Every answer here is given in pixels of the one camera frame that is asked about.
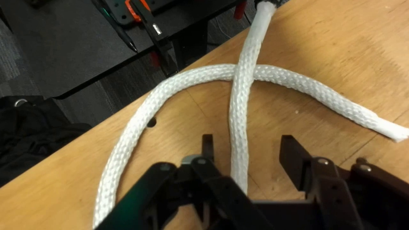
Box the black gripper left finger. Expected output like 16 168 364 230
190 135 253 230

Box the white rope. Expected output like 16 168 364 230
91 0 409 230

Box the orange black clamp tool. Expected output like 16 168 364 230
93 0 176 75

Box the black bag on floor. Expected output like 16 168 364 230
0 96 91 187

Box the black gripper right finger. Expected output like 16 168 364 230
278 136 364 230

